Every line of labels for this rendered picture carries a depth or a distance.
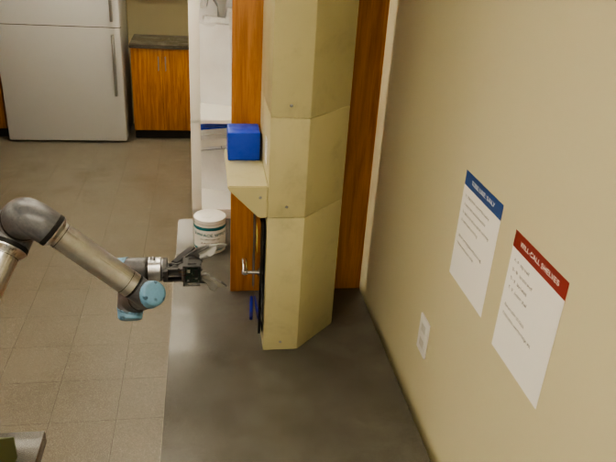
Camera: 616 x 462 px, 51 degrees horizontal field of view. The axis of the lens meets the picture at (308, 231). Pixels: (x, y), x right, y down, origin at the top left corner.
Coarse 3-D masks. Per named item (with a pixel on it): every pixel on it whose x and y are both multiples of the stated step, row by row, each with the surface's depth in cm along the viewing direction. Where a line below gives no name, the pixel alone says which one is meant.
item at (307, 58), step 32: (288, 0) 165; (320, 0) 166; (352, 0) 178; (288, 32) 168; (320, 32) 171; (352, 32) 183; (288, 64) 172; (320, 64) 175; (352, 64) 188; (288, 96) 175; (320, 96) 180
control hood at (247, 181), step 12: (228, 168) 197; (240, 168) 198; (252, 168) 198; (228, 180) 189; (240, 180) 189; (252, 180) 190; (264, 180) 190; (240, 192) 186; (252, 192) 186; (264, 192) 187; (252, 204) 188; (264, 204) 188; (264, 216) 190
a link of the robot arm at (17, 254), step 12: (0, 216) 175; (0, 228) 176; (0, 240) 176; (12, 240) 177; (24, 240) 178; (0, 252) 176; (12, 252) 177; (24, 252) 180; (0, 264) 175; (12, 264) 178; (0, 276) 175; (0, 288) 174; (0, 300) 176
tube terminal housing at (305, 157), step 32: (288, 128) 179; (320, 128) 184; (288, 160) 183; (320, 160) 190; (288, 192) 188; (320, 192) 195; (288, 224) 192; (320, 224) 200; (288, 256) 197; (320, 256) 207; (288, 288) 202; (320, 288) 213; (288, 320) 207; (320, 320) 220
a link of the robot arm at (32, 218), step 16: (16, 208) 172; (32, 208) 172; (48, 208) 174; (16, 224) 171; (32, 224) 171; (48, 224) 172; (64, 224) 175; (48, 240) 173; (64, 240) 175; (80, 240) 177; (80, 256) 177; (96, 256) 179; (112, 256) 182; (96, 272) 180; (112, 272) 181; (128, 272) 183; (128, 288) 183; (144, 288) 183; (160, 288) 186; (144, 304) 185
